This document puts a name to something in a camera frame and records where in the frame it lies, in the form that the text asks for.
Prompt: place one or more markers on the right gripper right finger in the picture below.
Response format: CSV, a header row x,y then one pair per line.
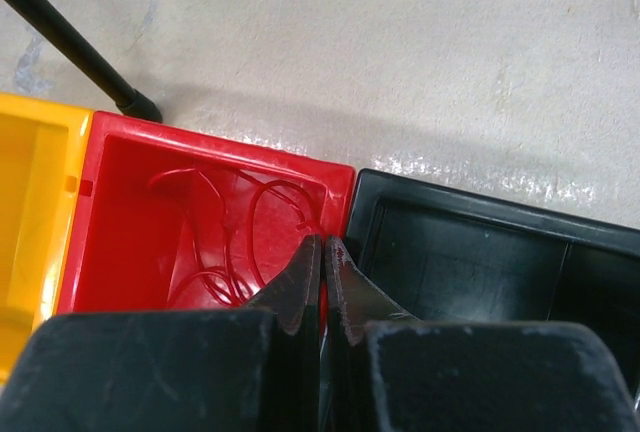
x,y
393,372

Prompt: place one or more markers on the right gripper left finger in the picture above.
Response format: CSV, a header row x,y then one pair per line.
x,y
253,368

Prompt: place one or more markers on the black plastic bin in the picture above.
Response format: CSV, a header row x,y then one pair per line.
x,y
445,254

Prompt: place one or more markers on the red plastic bin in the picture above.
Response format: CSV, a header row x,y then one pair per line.
x,y
172,219

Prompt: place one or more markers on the yellow plastic bin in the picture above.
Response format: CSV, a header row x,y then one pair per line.
x,y
43,146

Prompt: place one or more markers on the black music stand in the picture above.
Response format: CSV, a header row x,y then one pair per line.
x,y
54,27

